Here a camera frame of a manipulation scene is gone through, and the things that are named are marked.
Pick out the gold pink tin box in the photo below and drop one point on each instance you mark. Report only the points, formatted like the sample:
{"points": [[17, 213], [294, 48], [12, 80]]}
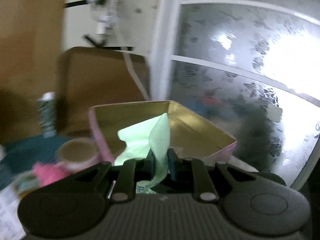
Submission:
{"points": [[191, 135]]}

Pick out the large brown cardboard sheet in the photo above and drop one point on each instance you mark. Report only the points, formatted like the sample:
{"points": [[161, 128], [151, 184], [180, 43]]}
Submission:
{"points": [[31, 32]]}

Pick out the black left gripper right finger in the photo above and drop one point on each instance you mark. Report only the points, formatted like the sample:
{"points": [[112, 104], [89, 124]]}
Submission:
{"points": [[191, 176]]}

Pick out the light green cloth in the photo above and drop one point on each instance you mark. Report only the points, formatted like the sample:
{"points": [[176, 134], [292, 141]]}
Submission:
{"points": [[152, 134]]}

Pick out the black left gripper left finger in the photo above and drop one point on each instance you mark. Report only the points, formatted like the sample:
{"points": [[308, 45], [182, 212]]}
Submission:
{"points": [[131, 172]]}

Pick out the white printed tissue pack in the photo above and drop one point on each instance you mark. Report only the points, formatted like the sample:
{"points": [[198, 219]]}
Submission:
{"points": [[10, 226]]}

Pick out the teal blue cloth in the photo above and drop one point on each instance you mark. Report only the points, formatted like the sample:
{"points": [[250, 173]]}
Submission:
{"points": [[20, 156]]}

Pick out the white power strip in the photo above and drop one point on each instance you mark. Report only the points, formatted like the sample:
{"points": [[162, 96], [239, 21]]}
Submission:
{"points": [[100, 13]]}

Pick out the white framed frosted glass door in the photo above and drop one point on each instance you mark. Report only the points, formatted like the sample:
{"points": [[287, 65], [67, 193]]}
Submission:
{"points": [[252, 68]]}

